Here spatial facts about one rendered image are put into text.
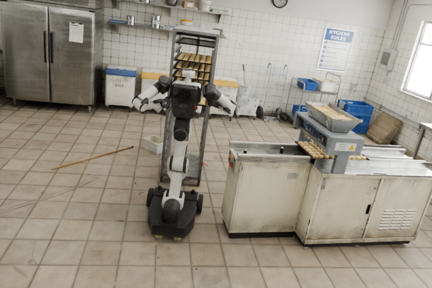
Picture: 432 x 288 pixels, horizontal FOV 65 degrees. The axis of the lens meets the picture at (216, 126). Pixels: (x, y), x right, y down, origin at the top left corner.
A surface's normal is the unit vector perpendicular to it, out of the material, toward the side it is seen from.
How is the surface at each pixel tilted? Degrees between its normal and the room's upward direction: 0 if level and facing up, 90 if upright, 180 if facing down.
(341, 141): 90
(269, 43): 90
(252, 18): 90
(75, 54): 90
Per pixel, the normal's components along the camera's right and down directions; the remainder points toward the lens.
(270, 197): 0.21, 0.35
